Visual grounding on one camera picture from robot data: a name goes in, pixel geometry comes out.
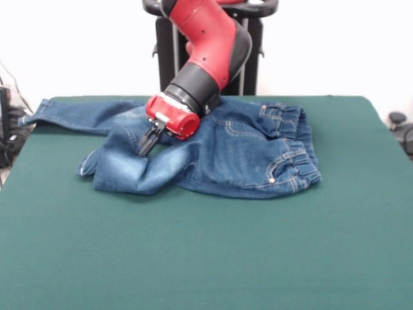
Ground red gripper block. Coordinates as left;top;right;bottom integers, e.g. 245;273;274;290
138;92;201;158

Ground blue denim jeans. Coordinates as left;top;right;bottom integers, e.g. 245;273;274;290
18;96;323;200

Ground dark green table cloth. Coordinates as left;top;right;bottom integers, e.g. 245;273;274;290
0;95;413;310

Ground black electronics box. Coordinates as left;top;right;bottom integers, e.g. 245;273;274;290
0;86;12;140

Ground black chair base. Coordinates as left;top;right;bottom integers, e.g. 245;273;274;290
388;111;413;161

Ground black robot pedestal stand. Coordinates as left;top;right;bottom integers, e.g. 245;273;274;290
141;0;280;97

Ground black cable bundle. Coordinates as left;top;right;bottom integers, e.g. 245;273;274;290
0;105;35;169

